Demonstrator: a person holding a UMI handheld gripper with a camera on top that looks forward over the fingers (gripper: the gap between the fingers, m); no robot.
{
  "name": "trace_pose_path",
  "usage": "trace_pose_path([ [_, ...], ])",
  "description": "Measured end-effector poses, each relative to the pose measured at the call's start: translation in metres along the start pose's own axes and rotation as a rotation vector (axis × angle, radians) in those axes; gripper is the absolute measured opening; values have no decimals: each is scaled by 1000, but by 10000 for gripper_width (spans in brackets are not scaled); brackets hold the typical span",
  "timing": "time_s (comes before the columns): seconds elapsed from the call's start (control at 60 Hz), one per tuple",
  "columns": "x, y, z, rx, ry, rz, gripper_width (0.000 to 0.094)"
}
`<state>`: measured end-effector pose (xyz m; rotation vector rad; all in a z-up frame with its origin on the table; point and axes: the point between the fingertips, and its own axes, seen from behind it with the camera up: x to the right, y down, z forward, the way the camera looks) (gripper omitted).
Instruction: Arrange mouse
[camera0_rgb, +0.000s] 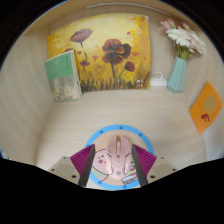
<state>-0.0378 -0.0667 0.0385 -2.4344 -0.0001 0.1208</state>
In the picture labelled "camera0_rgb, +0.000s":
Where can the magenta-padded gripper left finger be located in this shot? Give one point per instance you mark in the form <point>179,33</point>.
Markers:
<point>82,160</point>

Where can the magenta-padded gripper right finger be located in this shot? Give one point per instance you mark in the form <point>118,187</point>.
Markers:
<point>146,160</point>

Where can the pink computer mouse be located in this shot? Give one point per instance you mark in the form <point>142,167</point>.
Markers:
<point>118,156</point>

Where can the round cartoon mouse pad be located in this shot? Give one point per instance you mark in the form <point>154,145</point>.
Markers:
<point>133,137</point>

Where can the white power strip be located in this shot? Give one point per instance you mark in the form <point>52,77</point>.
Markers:
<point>158,81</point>

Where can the orange booklet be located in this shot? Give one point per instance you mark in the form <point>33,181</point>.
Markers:
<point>206,106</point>

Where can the green and beige book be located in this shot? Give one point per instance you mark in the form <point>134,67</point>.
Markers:
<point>61,76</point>

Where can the pale teal faceted vase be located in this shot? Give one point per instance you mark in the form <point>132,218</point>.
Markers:
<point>176,76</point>

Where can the yellow poppy flower painting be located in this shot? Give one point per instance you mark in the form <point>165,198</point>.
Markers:
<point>100,33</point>

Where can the pink and white flower bouquet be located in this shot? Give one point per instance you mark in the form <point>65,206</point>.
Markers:
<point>181,35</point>

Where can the white light bar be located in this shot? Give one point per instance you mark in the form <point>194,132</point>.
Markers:
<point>120,5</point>

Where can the wooden shelf with decorations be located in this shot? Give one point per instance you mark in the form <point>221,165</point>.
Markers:
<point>100,1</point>

